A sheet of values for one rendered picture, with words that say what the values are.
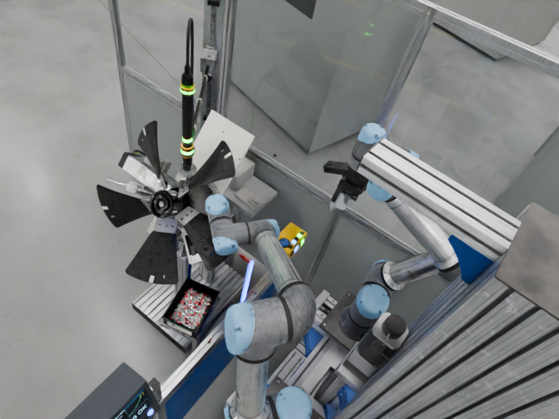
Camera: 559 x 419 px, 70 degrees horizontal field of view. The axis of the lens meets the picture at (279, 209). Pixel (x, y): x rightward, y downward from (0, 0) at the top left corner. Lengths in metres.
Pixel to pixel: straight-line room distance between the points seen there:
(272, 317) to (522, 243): 0.54
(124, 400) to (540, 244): 1.12
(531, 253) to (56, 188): 3.25
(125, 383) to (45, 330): 1.59
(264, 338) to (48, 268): 2.31
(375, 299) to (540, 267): 0.83
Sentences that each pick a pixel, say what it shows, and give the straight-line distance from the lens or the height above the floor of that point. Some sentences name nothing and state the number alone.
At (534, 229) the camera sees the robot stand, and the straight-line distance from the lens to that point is 0.90.
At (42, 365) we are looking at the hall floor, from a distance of 2.82.
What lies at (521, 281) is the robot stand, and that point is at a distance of 0.80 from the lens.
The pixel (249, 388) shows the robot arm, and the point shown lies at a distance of 1.16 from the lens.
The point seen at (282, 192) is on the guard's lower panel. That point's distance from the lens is 2.36.
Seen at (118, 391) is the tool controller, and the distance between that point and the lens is 1.36.
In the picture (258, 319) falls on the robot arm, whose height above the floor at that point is 1.66.
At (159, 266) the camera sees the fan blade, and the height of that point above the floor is 0.99.
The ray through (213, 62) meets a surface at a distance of 1.92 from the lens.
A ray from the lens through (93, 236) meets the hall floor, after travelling 3.21.
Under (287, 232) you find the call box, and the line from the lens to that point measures 1.88.
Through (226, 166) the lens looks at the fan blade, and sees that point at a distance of 1.62.
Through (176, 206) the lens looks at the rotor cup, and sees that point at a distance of 1.72.
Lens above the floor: 2.54
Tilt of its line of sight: 49 degrees down
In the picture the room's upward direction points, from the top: 15 degrees clockwise
